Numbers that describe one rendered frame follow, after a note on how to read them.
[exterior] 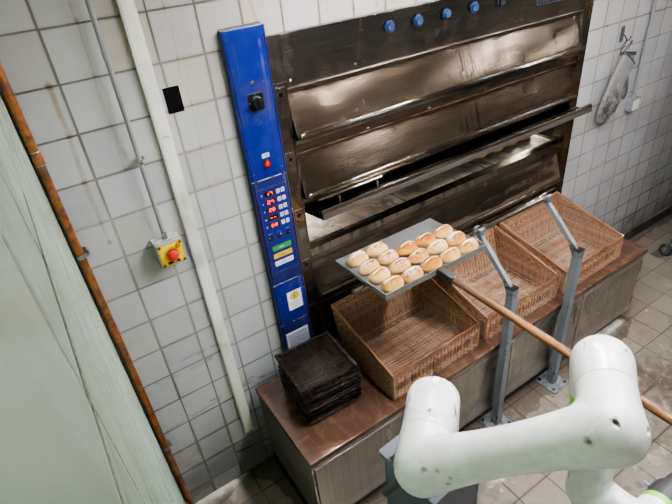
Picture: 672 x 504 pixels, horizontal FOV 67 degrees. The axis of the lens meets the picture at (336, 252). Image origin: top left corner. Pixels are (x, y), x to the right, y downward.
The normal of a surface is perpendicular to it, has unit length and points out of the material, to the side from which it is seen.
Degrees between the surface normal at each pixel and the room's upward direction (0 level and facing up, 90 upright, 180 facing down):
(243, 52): 90
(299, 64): 90
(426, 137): 70
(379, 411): 0
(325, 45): 90
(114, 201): 90
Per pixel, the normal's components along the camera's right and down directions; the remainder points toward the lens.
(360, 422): -0.09, -0.83
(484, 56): 0.49, 0.11
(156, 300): 0.55, 0.42
